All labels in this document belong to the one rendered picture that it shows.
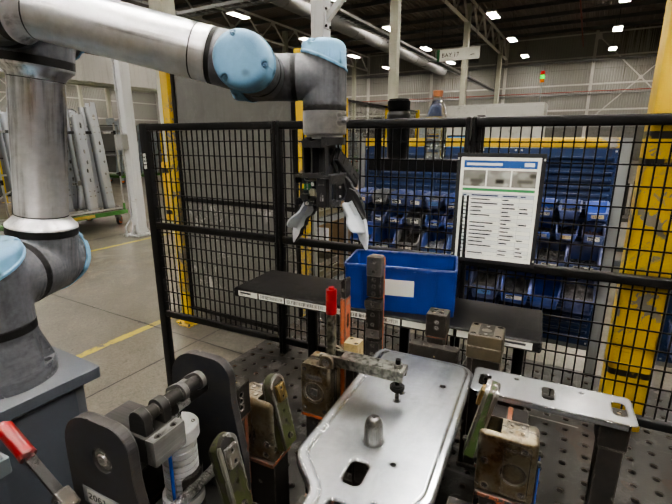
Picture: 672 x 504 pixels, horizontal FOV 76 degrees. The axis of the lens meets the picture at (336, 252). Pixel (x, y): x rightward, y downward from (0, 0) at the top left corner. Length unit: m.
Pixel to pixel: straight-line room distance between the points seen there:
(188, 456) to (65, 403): 0.29
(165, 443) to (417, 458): 0.39
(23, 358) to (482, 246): 1.08
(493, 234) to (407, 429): 0.66
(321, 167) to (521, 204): 0.67
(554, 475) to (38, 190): 1.27
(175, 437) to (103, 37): 0.52
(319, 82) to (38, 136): 0.48
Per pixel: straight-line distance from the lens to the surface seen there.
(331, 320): 0.85
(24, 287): 0.85
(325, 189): 0.72
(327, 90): 0.74
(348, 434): 0.80
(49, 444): 0.92
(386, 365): 0.85
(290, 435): 0.79
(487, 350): 1.05
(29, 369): 0.87
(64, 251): 0.93
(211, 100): 3.21
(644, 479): 1.38
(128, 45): 0.69
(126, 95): 7.43
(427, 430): 0.82
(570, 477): 1.30
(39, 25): 0.75
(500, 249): 1.29
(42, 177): 0.91
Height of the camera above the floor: 1.49
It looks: 15 degrees down
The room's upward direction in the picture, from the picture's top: straight up
